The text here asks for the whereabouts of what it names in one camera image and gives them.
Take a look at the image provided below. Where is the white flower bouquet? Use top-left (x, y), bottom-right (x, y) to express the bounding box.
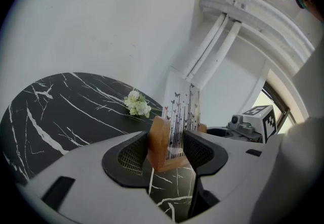
top-left (123, 88), bottom-right (163, 119)

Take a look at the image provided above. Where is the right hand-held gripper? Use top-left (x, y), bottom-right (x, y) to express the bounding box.
top-left (206, 105), bottom-right (277, 145)

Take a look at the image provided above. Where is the round black marble table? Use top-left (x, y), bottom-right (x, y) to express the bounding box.
top-left (0, 72), bottom-right (197, 222)

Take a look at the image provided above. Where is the small brown wooden block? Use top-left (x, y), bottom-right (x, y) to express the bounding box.
top-left (146, 65), bottom-right (208, 173)

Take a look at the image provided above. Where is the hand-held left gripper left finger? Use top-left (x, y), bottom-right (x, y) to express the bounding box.
top-left (15, 130), bottom-right (176, 224)

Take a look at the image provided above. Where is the bright window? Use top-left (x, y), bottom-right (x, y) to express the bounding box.
top-left (255, 86), bottom-right (297, 130)

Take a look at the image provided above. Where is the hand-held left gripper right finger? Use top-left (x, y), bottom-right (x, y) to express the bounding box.
top-left (182, 129), bottom-right (287, 224)

